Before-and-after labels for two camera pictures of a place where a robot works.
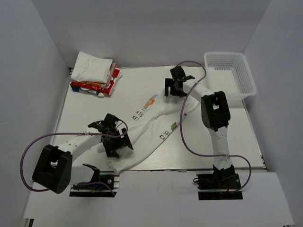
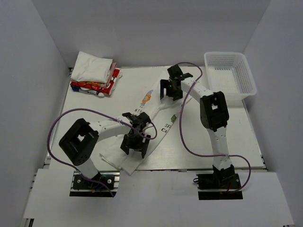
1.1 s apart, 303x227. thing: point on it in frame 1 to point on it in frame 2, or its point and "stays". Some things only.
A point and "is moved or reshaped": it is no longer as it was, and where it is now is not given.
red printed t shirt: (96, 88) stays
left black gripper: (117, 144) to (135, 143)
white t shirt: (91, 68) stays
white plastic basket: (229, 72) stays
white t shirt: (159, 115) is moved or reshaped
